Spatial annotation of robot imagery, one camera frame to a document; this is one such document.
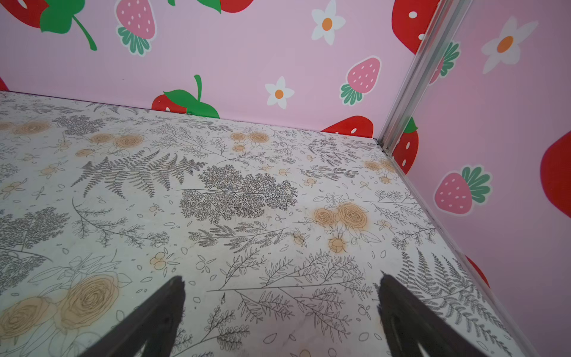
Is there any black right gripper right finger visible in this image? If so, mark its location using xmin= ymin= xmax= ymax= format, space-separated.
xmin=378 ymin=275 xmax=484 ymax=357

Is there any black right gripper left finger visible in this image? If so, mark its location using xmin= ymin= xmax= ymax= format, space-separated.
xmin=82 ymin=276 xmax=186 ymax=357

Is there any aluminium corner post right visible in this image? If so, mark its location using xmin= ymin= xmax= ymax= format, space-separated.
xmin=378 ymin=0 xmax=471 ymax=156

